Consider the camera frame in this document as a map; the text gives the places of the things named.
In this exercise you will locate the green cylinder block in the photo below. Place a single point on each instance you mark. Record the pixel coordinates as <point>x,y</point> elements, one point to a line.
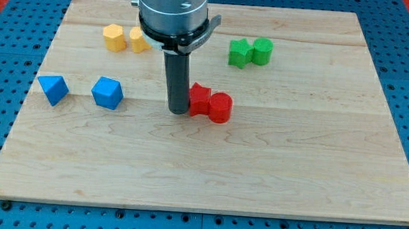
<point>262,48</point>

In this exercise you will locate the light wooden board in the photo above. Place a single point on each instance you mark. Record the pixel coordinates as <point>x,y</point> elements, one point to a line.
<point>310,135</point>

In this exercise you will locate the blue cube block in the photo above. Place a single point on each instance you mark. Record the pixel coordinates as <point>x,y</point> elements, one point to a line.
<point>107,92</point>

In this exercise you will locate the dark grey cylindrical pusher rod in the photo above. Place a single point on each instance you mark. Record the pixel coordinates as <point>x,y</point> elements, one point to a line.
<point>177,80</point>

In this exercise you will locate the black clamp ring mount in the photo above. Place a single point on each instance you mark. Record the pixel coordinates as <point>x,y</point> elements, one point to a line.
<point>180,44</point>

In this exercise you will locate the yellow hexagon block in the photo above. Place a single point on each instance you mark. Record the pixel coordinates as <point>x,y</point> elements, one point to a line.
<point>114,37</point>

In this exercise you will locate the blue triangle block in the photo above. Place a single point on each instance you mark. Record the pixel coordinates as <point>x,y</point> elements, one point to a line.
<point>54,87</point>

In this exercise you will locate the red star block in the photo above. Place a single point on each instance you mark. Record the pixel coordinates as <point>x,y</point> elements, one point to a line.
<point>199,99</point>

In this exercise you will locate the red cylinder block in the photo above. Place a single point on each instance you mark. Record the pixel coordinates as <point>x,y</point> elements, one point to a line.
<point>221,105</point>

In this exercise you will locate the yellow heart block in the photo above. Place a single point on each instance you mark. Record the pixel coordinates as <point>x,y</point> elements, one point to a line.
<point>138,43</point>

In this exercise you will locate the green star block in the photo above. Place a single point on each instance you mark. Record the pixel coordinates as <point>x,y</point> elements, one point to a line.
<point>240,53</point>

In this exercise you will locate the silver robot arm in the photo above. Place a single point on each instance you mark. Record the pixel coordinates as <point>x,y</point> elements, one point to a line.
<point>176,28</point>

